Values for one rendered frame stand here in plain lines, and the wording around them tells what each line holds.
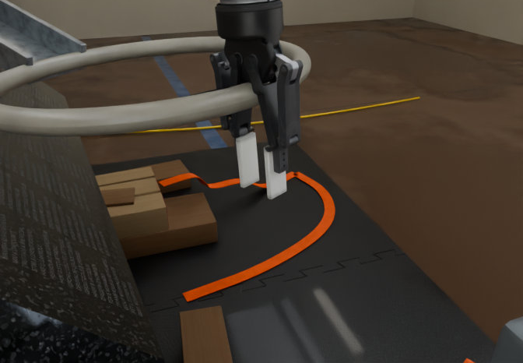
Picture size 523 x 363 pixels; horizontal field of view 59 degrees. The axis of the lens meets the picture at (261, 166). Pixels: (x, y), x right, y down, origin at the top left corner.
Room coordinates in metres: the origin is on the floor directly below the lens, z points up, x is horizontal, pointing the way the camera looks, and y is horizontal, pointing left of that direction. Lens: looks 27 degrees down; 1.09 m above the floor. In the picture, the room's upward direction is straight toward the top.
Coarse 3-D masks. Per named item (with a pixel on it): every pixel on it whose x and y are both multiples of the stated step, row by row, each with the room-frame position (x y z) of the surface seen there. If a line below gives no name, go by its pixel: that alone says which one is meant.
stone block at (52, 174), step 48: (48, 96) 1.24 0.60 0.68; (0, 144) 0.75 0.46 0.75; (48, 144) 0.90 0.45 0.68; (0, 192) 0.59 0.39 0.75; (48, 192) 0.69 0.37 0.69; (96, 192) 0.82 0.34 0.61; (0, 240) 0.48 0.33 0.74; (48, 240) 0.55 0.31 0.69; (96, 240) 0.63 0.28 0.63; (0, 288) 0.40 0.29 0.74; (48, 288) 0.44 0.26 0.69; (96, 288) 0.50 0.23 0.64; (0, 336) 0.36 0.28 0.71; (48, 336) 0.38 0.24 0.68; (96, 336) 0.41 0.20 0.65; (144, 336) 0.46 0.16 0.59
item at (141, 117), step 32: (64, 64) 0.81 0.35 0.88; (96, 64) 0.86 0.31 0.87; (0, 96) 0.65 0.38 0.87; (192, 96) 0.48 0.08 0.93; (224, 96) 0.49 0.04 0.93; (256, 96) 0.51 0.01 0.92; (0, 128) 0.48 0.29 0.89; (32, 128) 0.46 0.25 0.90; (64, 128) 0.45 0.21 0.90; (96, 128) 0.45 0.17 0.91; (128, 128) 0.45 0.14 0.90; (160, 128) 0.46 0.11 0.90
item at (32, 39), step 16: (0, 0) 0.96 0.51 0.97; (0, 16) 0.96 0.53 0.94; (16, 16) 0.94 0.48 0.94; (32, 16) 0.92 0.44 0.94; (0, 32) 0.91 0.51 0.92; (16, 32) 0.93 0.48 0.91; (32, 32) 0.92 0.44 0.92; (48, 32) 0.89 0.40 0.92; (64, 32) 0.88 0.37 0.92; (0, 48) 0.78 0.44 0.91; (16, 48) 0.77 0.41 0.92; (32, 48) 0.88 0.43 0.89; (48, 48) 0.89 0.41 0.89; (64, 48) 0.87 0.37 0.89; (80, 48) 0.85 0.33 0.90; (0, 64) 0.79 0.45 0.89; (16, 64) 0.77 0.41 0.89; (32, 64) 0.76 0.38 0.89
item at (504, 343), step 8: (512, 320) 0.29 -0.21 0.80; (520, 320) 0.29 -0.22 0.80; (504, 328) 0.28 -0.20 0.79; (512, 328) 0.28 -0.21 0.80; (520, 328) 0.28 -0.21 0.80; (504, 336) 0.28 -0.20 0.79; (512, 336) 0.27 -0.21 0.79; (520, 336) 0.27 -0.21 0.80; (504, 344) 0.28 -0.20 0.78; (512, 344) 0.27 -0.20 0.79; (520, 344) 0.27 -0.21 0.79; (496, 352) 0.28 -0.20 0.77; (504, 352) 0.27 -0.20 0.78; (512, 352) 0.27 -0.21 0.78; (520, 352) 0.26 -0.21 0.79; (496, 360) 0.28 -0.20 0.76; (504, 360) 0.27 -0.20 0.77; (512, 360) 0.27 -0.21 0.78; (520, 360) 0.26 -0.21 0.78
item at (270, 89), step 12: (252, 60) 0.51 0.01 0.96; (252, 72) 0.51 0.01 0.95; (252, 84) 0.51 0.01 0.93; (276, 84) 0.52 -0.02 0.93; (264, 96) 0.50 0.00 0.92; (276, 96) 0.52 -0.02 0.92; (264, 108) 0.51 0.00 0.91; (276, 108) 0.51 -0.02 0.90; (264, 120) 0.51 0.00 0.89; (276, 120) 0.51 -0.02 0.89; (276, 132) 0.50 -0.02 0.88; (276, 144) 0.49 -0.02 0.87
